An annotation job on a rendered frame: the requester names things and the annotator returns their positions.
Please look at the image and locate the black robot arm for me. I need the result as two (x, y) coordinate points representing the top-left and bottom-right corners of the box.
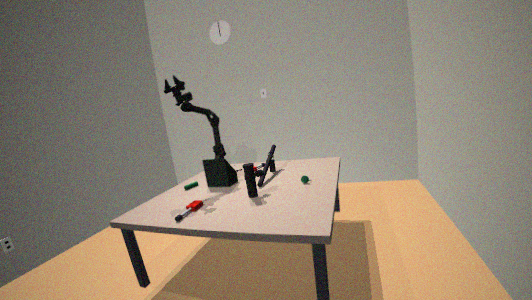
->
(175, 91), (226, 159)

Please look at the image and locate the small green cylinder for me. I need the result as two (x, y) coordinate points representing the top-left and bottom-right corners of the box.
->
(184, 181), (198, 190)

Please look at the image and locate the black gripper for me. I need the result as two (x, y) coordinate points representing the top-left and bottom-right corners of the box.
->
(164, 75), (184, 98)

